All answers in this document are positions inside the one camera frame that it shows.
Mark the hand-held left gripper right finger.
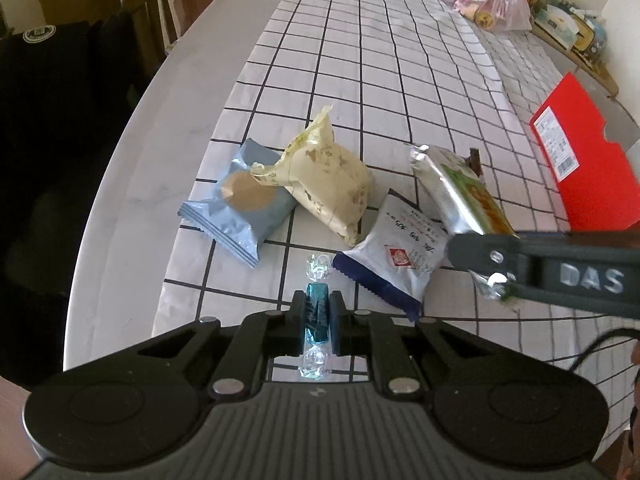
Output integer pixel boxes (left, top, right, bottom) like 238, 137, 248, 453
327, 292, 501, 402

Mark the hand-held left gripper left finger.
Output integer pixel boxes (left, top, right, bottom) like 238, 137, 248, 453
132, 291, 308, 402

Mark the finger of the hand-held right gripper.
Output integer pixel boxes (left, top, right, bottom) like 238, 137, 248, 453
446, 232, 526, 286

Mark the teal candy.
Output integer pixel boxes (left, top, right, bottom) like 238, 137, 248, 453
298, 253, 333, 378

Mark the green snack packet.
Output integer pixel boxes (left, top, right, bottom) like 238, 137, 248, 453
409, 144, 521, 306

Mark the white and navy packet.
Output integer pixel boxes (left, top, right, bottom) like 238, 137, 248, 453
332, 188, 448, 322

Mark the red cardboard box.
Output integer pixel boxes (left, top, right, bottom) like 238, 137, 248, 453
530, 72, 640, 233

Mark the light blue pastry packet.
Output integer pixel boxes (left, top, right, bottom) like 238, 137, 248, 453
178, 138, 296, 267

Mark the cream pastry packet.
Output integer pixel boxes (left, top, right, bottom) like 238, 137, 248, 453
250, 105, 376, 247

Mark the white cabinet with wooden top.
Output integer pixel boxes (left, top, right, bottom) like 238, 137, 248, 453
532, 20, 618, 96

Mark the yellow tissue holder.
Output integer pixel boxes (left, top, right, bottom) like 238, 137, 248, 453
570, 12, 598, 51

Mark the tissue box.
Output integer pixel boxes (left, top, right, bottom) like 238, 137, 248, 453
542, 4, 576, 43

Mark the black jacket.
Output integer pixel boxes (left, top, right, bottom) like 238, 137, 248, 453
0, 17, 161, 376

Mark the wooden chair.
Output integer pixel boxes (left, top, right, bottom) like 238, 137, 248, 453
121, 0, 201, 68

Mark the black cable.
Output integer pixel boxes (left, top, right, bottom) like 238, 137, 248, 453
575, 327, 640, 376

